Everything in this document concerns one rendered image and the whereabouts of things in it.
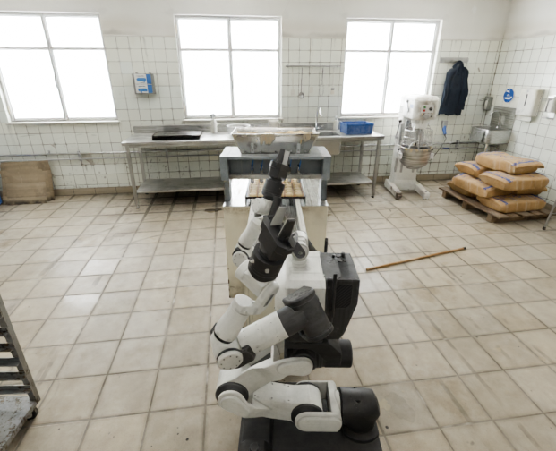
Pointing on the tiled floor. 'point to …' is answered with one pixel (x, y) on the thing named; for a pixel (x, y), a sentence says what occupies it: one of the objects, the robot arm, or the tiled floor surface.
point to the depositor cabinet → (317, 225)
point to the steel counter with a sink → (329, 140)
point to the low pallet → (493, 209)
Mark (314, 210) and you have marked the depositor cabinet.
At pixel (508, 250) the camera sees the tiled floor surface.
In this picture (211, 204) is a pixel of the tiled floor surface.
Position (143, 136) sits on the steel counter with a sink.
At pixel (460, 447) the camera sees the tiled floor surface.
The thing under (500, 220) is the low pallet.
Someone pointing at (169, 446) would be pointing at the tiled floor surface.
